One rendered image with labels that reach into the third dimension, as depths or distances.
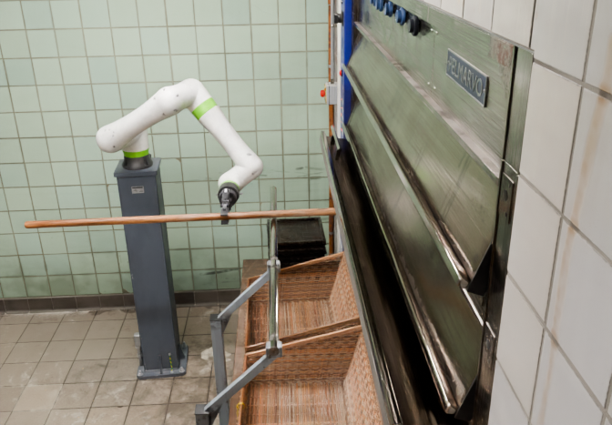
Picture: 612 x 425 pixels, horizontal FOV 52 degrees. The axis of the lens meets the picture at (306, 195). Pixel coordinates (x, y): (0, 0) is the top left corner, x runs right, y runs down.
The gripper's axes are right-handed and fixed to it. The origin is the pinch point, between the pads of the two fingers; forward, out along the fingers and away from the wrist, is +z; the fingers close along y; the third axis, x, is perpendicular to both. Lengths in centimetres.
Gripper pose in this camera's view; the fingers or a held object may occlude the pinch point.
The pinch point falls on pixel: (224, 216)
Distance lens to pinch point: 255.5
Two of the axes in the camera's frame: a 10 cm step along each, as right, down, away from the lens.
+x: -10.0, 0.4, -0.4
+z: 0.5, 3.9, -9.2
